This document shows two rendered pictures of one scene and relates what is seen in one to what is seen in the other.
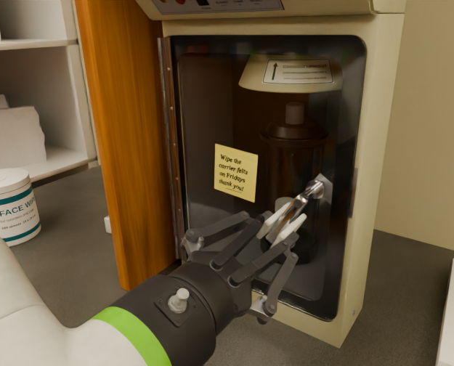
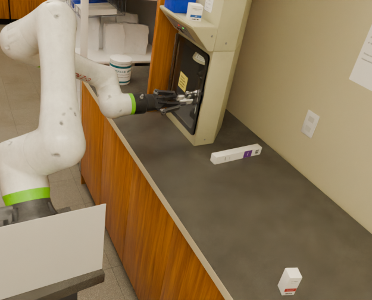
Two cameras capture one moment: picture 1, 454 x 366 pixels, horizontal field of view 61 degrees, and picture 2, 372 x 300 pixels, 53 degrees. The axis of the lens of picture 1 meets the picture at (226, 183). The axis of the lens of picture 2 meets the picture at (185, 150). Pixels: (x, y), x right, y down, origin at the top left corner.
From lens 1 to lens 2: 1.30 m
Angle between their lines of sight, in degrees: 20
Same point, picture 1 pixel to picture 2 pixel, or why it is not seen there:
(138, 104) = (166, 50)
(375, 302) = (218, 144)
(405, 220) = (263, 131)
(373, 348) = (203, 150)
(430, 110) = (279, 87)
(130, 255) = not seen: hidden behind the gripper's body
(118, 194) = (152, 77)
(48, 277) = not seen: hidden behind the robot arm
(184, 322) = (140, 100)
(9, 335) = (113, 87)
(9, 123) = (134, 31)
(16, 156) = (133, 47)
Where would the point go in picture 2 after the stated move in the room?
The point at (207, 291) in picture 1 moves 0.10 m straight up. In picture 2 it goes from (149, 99) to (152, 77)
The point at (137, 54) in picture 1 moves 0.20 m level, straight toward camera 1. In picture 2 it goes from (171, 34) to (158, 45)
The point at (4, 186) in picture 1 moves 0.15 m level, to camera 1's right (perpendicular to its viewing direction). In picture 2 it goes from (122, 62) to (144, 69)
